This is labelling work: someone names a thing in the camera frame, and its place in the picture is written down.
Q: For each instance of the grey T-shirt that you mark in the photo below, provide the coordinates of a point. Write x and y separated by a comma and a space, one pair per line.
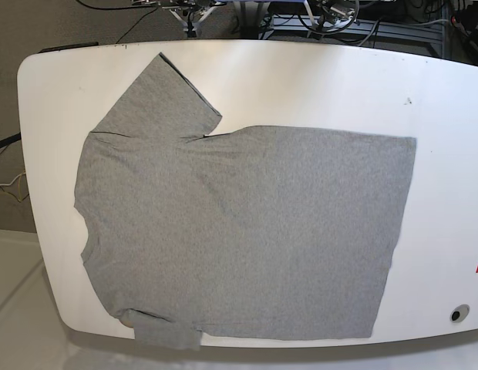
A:
269, 232

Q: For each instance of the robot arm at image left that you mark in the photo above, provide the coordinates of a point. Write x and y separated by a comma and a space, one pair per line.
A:
189, 13

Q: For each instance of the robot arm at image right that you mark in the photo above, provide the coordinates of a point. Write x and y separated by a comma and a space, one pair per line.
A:
331, 17

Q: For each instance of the beige table cable grommet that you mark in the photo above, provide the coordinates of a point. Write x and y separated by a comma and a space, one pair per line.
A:
126, 322

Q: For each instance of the aluminium extrusion frame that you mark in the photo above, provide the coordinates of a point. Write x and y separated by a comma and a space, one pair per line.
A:
433, 36

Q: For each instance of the grey table cable grommet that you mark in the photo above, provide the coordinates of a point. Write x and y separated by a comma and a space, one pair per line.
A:
460, 313

